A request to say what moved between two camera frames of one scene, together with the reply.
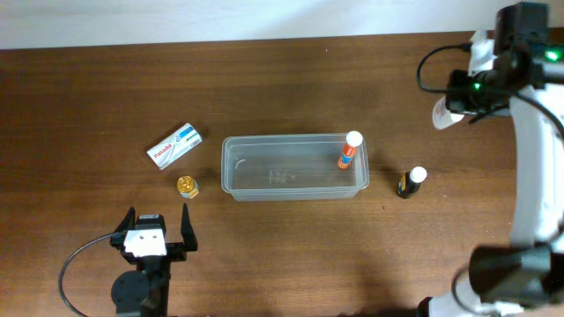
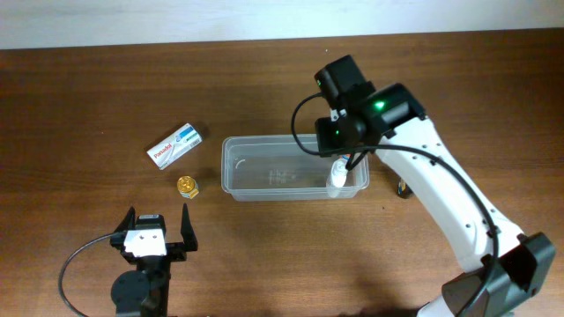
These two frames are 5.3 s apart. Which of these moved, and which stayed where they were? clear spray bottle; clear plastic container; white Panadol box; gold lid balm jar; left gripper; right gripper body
Moved: clear spray bottle; right gripper body
Stayed: left gripper; gold lid balm jar; white Panadol box; clear plastic container
